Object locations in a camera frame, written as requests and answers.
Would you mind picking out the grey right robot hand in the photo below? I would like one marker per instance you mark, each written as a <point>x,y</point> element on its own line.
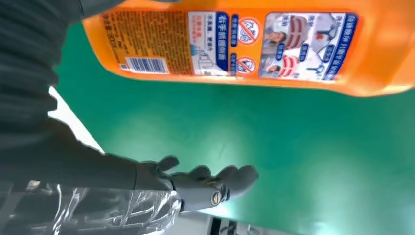
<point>81,181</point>

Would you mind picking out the white desk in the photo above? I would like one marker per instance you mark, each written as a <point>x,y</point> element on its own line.
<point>73,125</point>

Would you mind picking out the green top table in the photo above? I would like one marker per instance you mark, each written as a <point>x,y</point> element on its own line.
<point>259,136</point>

